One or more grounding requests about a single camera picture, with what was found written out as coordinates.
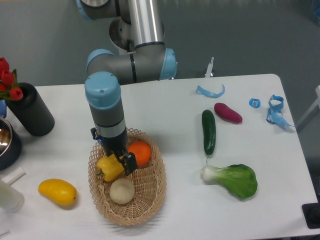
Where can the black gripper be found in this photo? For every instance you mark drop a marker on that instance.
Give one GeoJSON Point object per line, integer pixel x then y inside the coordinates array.
{"type": "Point", "coordinates": [117, 145]}

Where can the yellow bell pepper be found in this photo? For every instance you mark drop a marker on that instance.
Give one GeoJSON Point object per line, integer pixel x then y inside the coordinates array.
{"type": "Point", "coordinates": [109, 168]}

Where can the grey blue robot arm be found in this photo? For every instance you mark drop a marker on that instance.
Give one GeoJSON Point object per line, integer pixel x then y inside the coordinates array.
{"type": "Point", "coordinates": [137, 29]}

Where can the orange fruit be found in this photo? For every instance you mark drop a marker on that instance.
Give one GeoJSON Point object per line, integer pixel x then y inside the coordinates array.
{"type": "Point", "coordinates": [142, 152]}

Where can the beige round bun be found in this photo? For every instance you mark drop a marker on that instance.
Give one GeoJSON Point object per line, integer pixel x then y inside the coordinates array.
{"type": "Point", "coordinates": [122, 191]}

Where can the yellow mango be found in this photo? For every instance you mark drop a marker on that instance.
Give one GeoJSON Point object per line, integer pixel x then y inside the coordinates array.
{"type": "Point", "coordinates": [58, 191]}

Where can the green cucumber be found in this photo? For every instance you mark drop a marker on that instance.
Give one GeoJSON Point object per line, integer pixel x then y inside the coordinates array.
{"type": "Point", "coordinates": [209, 131]}

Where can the curved blue tape strip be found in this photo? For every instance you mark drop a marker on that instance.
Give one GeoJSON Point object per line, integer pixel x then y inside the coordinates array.
{"type": "Point", "coordinates": [201, 91]}

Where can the purple sweet potato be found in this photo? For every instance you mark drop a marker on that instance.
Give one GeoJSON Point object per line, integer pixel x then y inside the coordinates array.
{"type": "Point", "coordinates": [227, 114]}

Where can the black cylindrical vase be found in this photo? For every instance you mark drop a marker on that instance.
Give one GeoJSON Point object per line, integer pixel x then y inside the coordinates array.
{"type": "Point", "coordinates": [32, 112]}

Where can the white paper slip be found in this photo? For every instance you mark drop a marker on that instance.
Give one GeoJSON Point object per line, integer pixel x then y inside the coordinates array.
{"type": "Point", "coordinates": [13, 176]}

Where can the green bok choy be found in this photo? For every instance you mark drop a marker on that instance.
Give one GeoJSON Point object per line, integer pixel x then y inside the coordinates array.
{"type": "Point", "coordinates": [239, 179]}

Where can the dark metal bowl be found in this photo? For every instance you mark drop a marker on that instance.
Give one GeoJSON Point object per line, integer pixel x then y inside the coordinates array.
{"type": "Point", "coordinates": [10, 144]}

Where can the white plastic cylinder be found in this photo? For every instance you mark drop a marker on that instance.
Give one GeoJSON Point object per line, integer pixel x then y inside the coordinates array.
{"type": "Point", "coordinates": [11, 200]}

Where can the small blue tape roll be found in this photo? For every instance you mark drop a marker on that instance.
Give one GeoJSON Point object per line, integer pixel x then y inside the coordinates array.
{"type": "Point", "coordinates": [255, 103]}

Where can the red tulip bouquet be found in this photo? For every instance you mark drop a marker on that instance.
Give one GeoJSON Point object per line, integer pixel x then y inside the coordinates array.
{"type": "Point", "coordinates": [9, 87]}

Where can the tangled blue ribbon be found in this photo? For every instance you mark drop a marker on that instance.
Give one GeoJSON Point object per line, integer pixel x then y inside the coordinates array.
{"type": "Point", "coordinates": [274, 113]}

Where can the black device at edge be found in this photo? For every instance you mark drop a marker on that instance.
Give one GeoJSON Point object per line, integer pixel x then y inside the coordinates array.
{"type": "Point", "coordinates": [311, 212]}

